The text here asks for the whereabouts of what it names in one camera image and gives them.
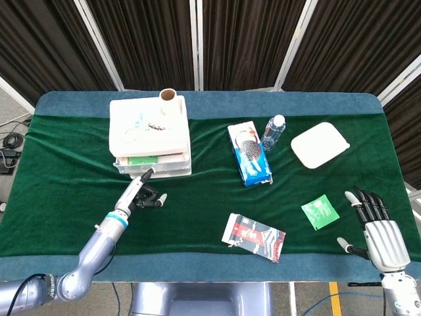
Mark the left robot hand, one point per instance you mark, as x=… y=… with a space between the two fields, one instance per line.
x=130 y=195

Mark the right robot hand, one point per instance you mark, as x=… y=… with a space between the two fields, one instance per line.
x=385 y=240

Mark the clear plastic drawer with green box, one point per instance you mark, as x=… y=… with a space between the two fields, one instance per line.
x=171 y=163

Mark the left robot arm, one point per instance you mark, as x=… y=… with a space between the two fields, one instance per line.
x=95 y=247

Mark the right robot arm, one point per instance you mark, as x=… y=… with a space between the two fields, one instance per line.
x=399 y=293

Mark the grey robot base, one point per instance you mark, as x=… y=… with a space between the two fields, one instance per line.
x=197 y=299

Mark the green box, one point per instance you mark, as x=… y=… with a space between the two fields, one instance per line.
x=142 y=160

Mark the green velvet cloth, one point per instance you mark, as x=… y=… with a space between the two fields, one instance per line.
x=197 y=204

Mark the green paper packet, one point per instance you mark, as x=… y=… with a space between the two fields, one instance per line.
x=319 y=212

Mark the cardboard tube roll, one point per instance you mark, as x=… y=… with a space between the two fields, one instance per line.
x=169 y=100

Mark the takeaway container with white lid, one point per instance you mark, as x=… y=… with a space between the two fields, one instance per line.
x=319 y=145

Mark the blue cookie box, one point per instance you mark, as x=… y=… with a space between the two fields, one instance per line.
x=251 y=164

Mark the black power adapter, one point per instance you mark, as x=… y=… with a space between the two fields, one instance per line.
x=8 y=159

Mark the blue table cover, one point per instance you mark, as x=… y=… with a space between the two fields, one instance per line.
x=213 y=100

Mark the black red carton box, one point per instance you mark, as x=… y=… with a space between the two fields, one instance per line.
x=256 y=237

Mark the clear plastic water bottle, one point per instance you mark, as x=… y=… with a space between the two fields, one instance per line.
x=271 y=133

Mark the dark brown folding screen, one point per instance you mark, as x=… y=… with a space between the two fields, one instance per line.
x=148 y=39

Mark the white plastic drawer unit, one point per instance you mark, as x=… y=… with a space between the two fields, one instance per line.
x=148 y=135

